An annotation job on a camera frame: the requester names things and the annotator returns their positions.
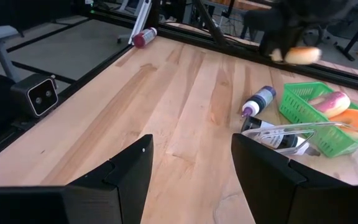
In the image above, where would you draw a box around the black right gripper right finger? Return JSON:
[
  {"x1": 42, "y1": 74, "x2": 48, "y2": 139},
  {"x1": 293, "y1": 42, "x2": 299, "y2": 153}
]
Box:
[{"x1": 230, "y1": 133, "x2": 349, "y2": 224}]

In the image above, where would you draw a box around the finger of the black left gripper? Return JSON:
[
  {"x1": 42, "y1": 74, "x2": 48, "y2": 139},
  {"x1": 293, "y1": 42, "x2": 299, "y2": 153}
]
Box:
[
  {"x1": 290, "y1": 27, "x2": 306, "y2": 50},
  {"x1": 259, "y1": 27, "x2": 292, "y2": 58}
]

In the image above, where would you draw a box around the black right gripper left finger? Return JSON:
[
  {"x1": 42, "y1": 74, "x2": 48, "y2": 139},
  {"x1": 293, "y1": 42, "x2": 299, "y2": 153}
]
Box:
[{"x1": 68, "y1": 134, "x2": 154, "y2": 224}]

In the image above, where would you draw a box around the tan bread roll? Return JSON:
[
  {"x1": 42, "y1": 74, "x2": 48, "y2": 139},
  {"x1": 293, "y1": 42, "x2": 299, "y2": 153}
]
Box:
[{"x1": 268, "y1": 46, "x2": 323, "y2": 66}]

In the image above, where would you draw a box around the black food colouring bottle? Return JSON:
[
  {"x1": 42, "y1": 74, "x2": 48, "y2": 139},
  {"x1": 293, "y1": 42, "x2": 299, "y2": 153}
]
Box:
[{"x1": 241, "y1": 116, "x2": 321, "y2": 157}]

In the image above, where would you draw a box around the purple food colouring bottle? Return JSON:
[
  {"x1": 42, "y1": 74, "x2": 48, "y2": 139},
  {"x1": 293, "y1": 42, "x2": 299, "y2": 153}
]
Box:
[{"x1": 241, "y1": 85, "x2": 277, "y2": 118}]

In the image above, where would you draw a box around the pink glazed toy donut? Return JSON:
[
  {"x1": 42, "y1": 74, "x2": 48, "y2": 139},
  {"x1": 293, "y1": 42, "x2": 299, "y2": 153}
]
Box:
[{"x1": 309, "y1": 91, "x2": 351, "y2": 119}]

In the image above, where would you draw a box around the orange glazed toy donut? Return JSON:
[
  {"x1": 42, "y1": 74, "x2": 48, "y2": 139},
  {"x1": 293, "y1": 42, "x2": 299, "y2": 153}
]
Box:
[{"x1": 329, "y1": 108, "x2": 358, "y2": 138}]

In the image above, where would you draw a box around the dark red food colouring bottle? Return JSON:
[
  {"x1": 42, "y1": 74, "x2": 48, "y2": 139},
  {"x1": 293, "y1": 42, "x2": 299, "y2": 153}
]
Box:
[{"x1": 132, "y1": 27, "x2": 158, "y2": 49}]

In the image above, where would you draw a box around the green plastic basket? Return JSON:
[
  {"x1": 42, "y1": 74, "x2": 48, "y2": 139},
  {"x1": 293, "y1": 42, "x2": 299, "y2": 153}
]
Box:
[{"x1": 278, "y1": 81, "x2": 358, "y2": 158}]

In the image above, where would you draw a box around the clear plastic bin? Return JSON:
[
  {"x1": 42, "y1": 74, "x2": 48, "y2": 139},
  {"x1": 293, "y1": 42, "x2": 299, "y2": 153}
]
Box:
[{"x1": 241, "y1": 121, "x2": 358, "y2": 156}]

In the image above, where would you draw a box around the white aluminium bar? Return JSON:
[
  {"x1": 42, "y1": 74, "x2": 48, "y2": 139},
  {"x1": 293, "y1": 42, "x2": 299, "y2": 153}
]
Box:
[{"x1": 128, "y1": 0, "x2": 152, "y2": 45}]

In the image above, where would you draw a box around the black table-level camera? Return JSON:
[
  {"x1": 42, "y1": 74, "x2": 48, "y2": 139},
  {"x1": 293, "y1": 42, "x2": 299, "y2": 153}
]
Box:
[{"x1": 10, "y1": 73, "x2": 59, "y2": 119}]

